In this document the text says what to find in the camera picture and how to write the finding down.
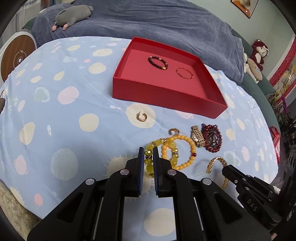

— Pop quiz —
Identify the gold braided bangle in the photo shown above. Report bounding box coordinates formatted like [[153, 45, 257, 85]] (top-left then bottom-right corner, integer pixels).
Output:
[[206, 157, 229, 190]]

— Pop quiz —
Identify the yellow round bead bracelet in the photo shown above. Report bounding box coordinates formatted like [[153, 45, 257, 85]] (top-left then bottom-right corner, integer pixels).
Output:
[[160, 134, 198, 171]]

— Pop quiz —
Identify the dark red garnet bead strand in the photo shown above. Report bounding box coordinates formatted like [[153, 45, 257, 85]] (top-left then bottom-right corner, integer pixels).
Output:
[[201, 123, 222, 153]]

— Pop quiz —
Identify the gold hoop earring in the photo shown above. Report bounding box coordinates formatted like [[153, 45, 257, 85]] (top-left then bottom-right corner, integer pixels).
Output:
[[169, 128, 180, 137], [136, 111, 147, 123]]

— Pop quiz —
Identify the gold wrist watch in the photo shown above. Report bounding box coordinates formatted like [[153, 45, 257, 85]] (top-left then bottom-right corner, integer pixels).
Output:
[[191, 126, 205, 148]]

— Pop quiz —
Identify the red paper bag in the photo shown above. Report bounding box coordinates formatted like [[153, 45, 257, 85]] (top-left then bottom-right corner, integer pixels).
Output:
[[269, 126, 280, 163]]

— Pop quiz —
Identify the blue patterned tablecloth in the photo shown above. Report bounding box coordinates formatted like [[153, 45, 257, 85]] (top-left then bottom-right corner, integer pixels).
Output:
[[0, 36, 280, 241]]

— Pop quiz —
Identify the red cardboard tray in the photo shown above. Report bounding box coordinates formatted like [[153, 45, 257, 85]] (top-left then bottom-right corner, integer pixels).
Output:
[[112, 37, 227, 118]]

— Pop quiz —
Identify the beige plush toy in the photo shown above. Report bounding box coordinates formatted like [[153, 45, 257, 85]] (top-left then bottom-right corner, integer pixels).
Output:
[[243, 53, 263, 84]]

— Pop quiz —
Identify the thin red bangle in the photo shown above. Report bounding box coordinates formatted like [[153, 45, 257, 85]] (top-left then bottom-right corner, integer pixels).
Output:
[[176, 67, 194, 80]]

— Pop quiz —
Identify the red monkey plush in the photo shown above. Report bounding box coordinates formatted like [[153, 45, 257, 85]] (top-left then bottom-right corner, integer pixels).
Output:
[[250, 39, 269, 71]]

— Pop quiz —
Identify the dark blue blanket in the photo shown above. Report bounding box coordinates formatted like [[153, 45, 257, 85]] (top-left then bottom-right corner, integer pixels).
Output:
[[32, 0, 244, 84]]

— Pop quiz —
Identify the round wooden charger table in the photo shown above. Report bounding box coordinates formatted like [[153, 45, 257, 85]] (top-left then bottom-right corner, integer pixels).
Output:
[[0, 31, 37, 85]]

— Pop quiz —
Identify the grey plush toy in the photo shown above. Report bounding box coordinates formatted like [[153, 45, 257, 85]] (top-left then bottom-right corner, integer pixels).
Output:
[[52, 5, 93, 32]]

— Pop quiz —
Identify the dark beaded bracelet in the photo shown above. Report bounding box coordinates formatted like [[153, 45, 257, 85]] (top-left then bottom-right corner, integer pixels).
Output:
[[147, 55, 169, 71]]

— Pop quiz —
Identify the framed wall picture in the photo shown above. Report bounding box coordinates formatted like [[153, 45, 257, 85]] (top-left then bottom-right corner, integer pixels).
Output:
[[230, 0, 259, 19]]

